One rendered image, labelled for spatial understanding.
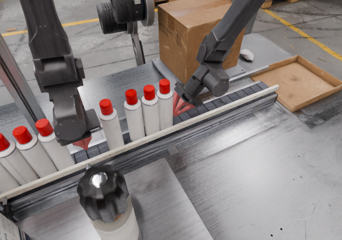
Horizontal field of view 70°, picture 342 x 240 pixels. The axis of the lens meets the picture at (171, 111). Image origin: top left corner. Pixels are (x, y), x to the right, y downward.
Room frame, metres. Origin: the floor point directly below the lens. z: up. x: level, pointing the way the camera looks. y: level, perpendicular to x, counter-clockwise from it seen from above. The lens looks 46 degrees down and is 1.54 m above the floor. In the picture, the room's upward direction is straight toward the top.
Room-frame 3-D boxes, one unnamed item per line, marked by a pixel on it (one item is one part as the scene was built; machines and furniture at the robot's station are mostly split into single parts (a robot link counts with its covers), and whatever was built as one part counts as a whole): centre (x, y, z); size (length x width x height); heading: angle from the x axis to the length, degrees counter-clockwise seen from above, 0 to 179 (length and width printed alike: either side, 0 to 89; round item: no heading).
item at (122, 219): (0.20, 0.12, 1.03); 0.09 x 0.09 x 0.30
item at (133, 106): (0.52, 0.11, 0.98); 0.05 x 0.05 x 0.20
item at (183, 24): (1.02, -0.13, 0.99); 0.30 x 0.24 x 0.27; 120
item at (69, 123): (0.35, 0.20, 1.22); 0.11 x 0.09 x 0.12; 21
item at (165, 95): (0.57, 0.02, 0.98); 0.05 x 0.05 x 0.20
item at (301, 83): (0.87, -0.57, 0.85); 0.30 x 0.26 x 0.04; 118
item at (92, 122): (0.39, 0.23, 1.13); 0.10 x 0.07 x 0.07; 117
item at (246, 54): (1.09, -0.39, 0.85); 0.08 x 0.07 x 0.04; 1
